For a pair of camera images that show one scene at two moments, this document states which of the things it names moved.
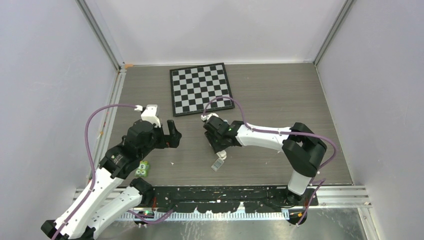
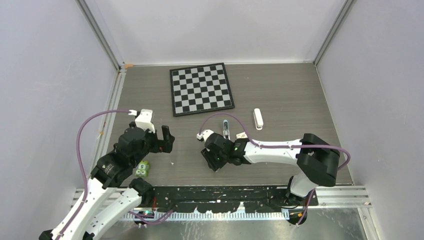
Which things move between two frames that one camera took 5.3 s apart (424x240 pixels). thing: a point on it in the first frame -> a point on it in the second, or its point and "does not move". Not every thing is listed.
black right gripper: x=217 y=147 -> x=213 y=164
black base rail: x=214 y=199 does not move
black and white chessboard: x=192 y=87 does not move
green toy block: x=143 y=169 does not move
